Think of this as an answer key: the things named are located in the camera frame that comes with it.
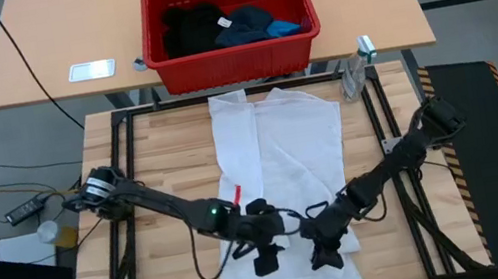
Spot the black aluminium table frame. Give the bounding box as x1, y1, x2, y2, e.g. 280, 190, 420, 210
40, 49, 495, 279

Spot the red plastic laundry bin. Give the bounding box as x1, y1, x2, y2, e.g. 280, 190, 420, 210
132, 0, 330, 101

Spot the long black cable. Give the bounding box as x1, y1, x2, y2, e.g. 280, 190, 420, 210
0, 0, 86, 143

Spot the bright blue garment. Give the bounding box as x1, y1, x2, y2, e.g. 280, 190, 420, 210
265, 15, 303, 41

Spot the right arm cable loop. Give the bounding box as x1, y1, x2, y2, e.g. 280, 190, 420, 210
303, 200, 332, 220

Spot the clear spray bottle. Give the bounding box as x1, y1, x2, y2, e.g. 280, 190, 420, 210
332, 32, 386, 105

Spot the dark navy garment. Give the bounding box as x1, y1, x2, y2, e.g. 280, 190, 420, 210
209, 0, 279, 51

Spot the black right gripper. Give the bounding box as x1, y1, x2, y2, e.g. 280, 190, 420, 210
298, 199, 356, 275

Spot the red cable tag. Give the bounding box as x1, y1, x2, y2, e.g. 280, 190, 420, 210
230, 183, 245, 208

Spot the left arm cable loop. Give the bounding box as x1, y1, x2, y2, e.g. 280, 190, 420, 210
186, 204, 313, 279

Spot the black garment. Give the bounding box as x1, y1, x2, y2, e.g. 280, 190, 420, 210
155, 0, 236, 62

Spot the light wooden desk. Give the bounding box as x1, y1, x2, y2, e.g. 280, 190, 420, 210
0, 0, 437, 118

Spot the thin black cable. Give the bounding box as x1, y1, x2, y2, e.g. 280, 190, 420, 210
0, 144, 85, 178

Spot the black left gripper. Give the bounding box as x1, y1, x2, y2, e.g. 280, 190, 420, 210
234, 208, 295, 279

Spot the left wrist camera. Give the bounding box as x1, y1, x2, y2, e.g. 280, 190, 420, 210
242, 196, 271, 218

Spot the white flat box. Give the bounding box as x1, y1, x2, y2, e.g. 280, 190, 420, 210
0, 228, 61, 279

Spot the black power adapter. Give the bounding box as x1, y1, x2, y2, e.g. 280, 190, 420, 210
1, 192, 52, 228

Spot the arm cable loop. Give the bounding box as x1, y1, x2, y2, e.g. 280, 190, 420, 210
186, 204, 313, 279
303, 200, 332, 220

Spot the clear bottle amber liquid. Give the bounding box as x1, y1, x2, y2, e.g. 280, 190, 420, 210
34, 214, 81, 255

